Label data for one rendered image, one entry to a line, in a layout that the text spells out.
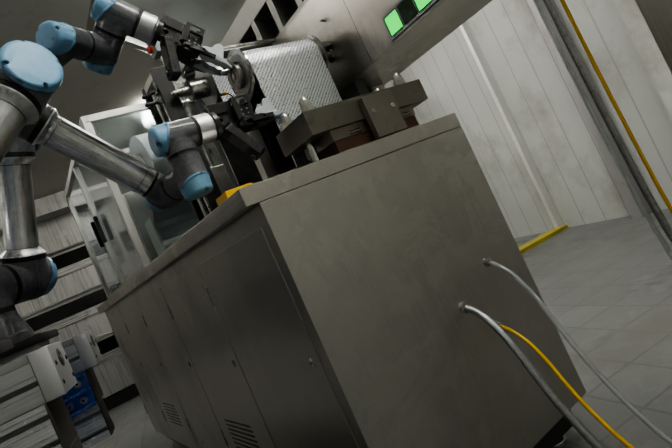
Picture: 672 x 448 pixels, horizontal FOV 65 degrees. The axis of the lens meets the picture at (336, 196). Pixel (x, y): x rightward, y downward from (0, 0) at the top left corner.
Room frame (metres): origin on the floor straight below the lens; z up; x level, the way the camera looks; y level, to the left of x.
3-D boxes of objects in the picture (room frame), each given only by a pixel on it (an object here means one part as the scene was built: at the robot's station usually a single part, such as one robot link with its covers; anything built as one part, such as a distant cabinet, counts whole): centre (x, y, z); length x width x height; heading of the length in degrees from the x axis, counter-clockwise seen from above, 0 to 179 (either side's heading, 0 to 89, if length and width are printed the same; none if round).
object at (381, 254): (2.26, 0.58, 0.43); 2.52 x 0.64 x 0.86; 34
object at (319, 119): (1.39, -0.13, 1.00); 0.40 x 0.16 x 0.06; 124
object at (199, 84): (1.65, 0.26, 1.33); 0.06 x 0.06 x 0.06; 34
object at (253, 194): (2.25, 0.59, 0.88); 2.52 x 0.66 x 0.04; 34
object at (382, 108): (1.32, -0.20, 0.96); 0.10 x 0.03 x 0.11; 124
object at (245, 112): (1.34, 0.16, 1.12); 0.12 x 0.08 x 0.09; 124
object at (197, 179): (1.26, 0.31, 1.01); 0.11 x 0.08 x 0.11; 49
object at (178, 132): (1.25, 0.30, 1.11); 0.11 x 0.08 x 0.09; 124
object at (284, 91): (1.47, -0.03, 1.11); 0.23 x 0.01 x 0.18; 124
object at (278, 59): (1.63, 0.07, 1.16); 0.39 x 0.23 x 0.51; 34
